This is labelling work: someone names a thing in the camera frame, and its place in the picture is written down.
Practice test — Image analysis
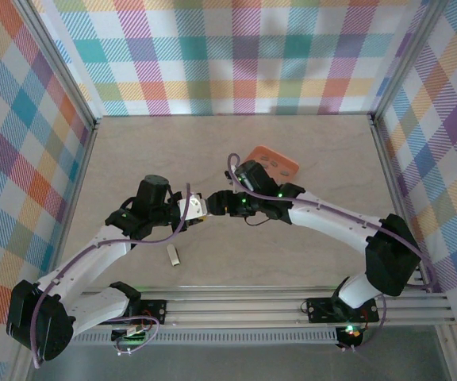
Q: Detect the orange plastic tray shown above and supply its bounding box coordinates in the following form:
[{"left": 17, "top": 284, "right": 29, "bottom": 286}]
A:
[{"left": 248, "top": 145, "right": 301, "bottom": 179}]

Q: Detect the small grey stapler part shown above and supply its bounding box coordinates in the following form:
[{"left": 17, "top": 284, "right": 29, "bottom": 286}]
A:
[{"left": 166, "top": 244, "right": 183, "bottom": 267}]

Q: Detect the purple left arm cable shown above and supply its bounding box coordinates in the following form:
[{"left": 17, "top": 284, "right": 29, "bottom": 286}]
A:
[{"left": 29, "top": 182, "right": 194, "bottom": 370}]

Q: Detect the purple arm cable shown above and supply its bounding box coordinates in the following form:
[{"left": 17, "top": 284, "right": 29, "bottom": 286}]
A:
[
  {"left": 226, "top": 152, "right": 438, "bottom": 352},
  {"left": 29, "top": 182, "right": 194, "bottom": 370}
]

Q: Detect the aluminium frame floor rail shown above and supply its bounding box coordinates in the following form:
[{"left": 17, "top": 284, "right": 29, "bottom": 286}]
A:
[
  {"left": 10, "top": 118, "right": 102, "bottom": 381},
  {"left": 369, "top": 114, "right": 457, "bottom": 381}
]

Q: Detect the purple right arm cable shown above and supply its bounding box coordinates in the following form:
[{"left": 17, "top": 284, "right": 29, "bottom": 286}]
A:
[{"left": 226, "top": 152, "right": 438, "bottom": 352}]

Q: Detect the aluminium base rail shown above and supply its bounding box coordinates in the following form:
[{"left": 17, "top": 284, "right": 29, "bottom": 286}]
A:
[{"left": 71, "top": 284, "right": 457, "bottom": 330}]

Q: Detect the short purple cable loop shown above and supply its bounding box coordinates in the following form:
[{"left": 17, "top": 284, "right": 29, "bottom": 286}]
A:
[{"left": 113, "top": 315, "right": 161, "bottom": 356}]

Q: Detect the grey slotted cable duct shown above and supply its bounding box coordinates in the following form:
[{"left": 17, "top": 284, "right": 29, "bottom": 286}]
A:
[{"left": 71, "top": 331, "right": 339, "bottom": 344}]

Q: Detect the aluminium frame post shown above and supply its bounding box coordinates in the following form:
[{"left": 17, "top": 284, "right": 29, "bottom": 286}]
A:
[
  {"left": 369, "top": 0, "right": 448, "bottom": 125},
  {"left": 13, "top": 0, "right": 98, "bottom": 132}
]

